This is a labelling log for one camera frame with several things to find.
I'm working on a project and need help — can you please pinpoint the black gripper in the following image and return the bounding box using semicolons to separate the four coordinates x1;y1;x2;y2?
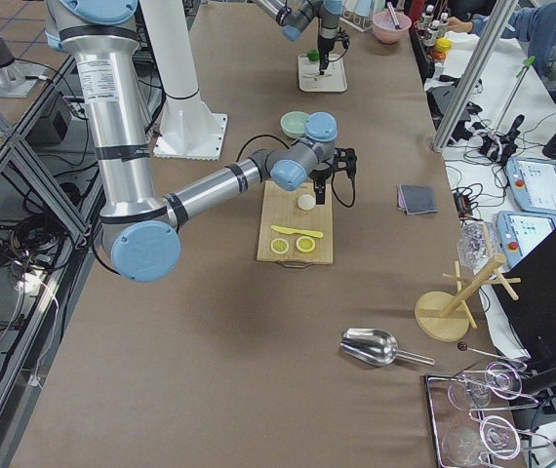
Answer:
309;147;357;205
317;28;350;76

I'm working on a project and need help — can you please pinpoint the white steamed bun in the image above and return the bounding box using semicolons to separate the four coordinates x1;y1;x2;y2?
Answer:
297;194;316;212

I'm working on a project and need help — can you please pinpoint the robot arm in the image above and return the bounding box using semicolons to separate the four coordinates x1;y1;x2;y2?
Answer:
46;1;338;282
253;0;350;75

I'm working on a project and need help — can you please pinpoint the mint green bowl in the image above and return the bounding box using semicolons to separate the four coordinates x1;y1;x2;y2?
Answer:
280;110;309;139

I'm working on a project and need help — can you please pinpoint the pink bowl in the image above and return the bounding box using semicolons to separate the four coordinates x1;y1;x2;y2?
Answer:
372;10;413;44

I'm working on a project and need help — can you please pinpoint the green lime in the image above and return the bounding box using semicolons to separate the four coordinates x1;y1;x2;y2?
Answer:
306;49;319;62

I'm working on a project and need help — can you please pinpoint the beige rabbit tray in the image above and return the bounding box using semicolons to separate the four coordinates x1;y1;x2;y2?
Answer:
298;53;347;93

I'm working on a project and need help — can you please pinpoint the yellow plastic knife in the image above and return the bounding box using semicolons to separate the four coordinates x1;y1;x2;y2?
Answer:
270;224;324;239

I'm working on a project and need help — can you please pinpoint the bamboo cutting board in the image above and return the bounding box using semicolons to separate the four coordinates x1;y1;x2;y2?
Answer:
257;181;334;265

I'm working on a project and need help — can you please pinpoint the upper lemon half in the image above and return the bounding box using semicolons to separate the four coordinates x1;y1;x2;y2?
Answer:
296;235;316;254

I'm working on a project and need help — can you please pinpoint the lower lemon slice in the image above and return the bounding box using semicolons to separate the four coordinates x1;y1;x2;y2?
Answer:
269;238;290;254

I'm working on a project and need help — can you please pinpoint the grey folded cloth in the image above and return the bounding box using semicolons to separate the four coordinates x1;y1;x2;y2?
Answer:
397;184;438;215

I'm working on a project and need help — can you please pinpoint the metal scoop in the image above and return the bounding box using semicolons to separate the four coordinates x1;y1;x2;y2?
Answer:
339;328;436;367

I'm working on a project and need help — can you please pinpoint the wooden mug tree stand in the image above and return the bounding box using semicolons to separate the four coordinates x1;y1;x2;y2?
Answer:
415;253;522;342

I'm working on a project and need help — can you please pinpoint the lower teach pendant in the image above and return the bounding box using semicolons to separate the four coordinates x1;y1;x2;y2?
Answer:
496;211;556;268

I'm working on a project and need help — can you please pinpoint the teach pendant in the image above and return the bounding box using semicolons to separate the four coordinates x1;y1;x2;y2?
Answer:
496;211;556;268
504;156;556;216

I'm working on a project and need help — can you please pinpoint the upper teach pendant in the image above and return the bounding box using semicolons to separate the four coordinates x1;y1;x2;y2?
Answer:
504;156;556;216

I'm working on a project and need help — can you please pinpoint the black monitor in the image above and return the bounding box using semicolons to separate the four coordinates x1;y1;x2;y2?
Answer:
496;226;556;376

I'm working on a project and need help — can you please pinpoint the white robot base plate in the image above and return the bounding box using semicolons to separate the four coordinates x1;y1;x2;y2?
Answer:
154;97;228;161

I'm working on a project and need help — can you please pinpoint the wire glass rack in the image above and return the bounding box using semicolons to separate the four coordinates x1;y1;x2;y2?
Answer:
423;362;551;467

